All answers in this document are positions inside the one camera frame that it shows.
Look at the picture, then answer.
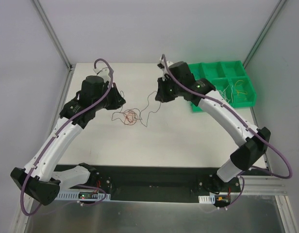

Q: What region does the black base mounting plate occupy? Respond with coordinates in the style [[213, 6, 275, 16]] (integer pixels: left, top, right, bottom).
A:
[[68, 165, 241, 202]]

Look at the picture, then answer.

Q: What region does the white cable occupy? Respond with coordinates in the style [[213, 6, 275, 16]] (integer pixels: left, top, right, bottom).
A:
[[217, 83, 235, 102]]

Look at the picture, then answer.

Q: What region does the tangled coloured cable bundle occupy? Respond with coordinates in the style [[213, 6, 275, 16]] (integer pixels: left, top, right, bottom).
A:
[[111, 109, 143, 126]]

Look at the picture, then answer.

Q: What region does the left white cable duct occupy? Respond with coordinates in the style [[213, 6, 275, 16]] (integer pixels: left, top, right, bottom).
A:
[[55, 191, 111, 201]]

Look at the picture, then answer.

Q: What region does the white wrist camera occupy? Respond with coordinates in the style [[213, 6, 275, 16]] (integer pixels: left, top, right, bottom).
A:
[[157, 54, 174, 80], [93, 67, 114, 82]]

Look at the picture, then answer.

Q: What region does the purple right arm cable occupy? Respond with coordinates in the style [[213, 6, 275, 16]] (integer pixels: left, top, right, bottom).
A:
[[161, 53, 293, 209]]

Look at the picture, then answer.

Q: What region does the right white cable duct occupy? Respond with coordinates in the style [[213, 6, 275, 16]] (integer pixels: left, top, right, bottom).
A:
[[198, 195, 216, 204]]

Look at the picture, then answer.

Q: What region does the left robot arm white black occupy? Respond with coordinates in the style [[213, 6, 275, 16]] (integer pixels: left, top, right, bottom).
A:
[[11, 75, 126, 206]]

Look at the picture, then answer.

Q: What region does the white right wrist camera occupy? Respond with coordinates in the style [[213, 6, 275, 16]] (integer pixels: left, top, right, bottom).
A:
[[157, 54, 174, 80]]

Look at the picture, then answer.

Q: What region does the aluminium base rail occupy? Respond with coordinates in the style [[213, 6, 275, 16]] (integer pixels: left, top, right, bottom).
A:
[[239, 169, 288, 196]]

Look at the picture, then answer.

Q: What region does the white cable duct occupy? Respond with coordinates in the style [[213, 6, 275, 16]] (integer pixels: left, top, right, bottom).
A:
[[55, 191, 111, 201], [198, 195, 216, 204]]

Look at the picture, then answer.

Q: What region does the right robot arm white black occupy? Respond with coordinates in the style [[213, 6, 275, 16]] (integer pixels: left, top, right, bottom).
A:
[[155, 60, 270, 192]]

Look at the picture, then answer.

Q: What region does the yellow cable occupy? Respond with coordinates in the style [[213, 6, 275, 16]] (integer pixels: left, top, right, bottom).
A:
[[234, 77, 251, 100]]

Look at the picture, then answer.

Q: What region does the aluminium frame post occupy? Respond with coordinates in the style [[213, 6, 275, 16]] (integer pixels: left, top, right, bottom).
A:
[[243, 0, 289, 68], [31, 0, 73, 71]]

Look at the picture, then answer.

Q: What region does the aluminium frame post left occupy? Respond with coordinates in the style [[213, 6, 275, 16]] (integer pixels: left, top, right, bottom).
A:
[[31, 0, 73, 71]]

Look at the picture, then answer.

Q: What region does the aluminium frame post right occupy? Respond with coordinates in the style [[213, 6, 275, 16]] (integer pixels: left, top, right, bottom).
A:
[[243, 0, 289, 68]]

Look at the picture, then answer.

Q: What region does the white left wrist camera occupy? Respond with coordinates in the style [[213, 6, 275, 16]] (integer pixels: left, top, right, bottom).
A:
[[93, 67, 114, 82]]

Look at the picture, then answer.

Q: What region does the green compartment bin tray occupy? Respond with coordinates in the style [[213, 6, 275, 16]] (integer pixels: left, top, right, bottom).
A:
[[188, 61, 257, 108]]

